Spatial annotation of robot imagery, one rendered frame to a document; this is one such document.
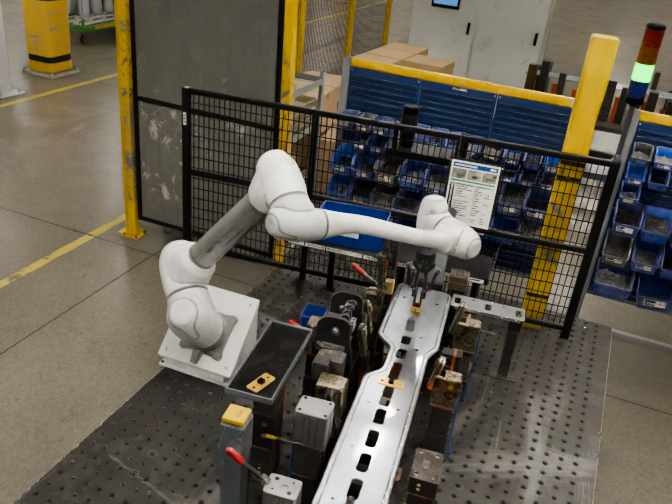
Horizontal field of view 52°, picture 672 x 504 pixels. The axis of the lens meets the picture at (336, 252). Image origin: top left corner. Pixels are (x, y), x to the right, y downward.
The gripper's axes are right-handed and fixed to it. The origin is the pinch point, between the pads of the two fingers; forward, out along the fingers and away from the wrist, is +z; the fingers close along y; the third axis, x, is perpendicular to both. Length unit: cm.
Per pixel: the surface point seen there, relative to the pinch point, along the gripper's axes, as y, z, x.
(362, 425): -4, 6, -71
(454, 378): 19.4, 1.6, -42.9
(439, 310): 8.6, 6.0, 3.9
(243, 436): -30, -6, -100
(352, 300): -18.7, -12.5, -33.2
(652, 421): 128, 106, 106
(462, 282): 14.7, 1.9, 22.6
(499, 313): 31.2, 6.0, 11.6
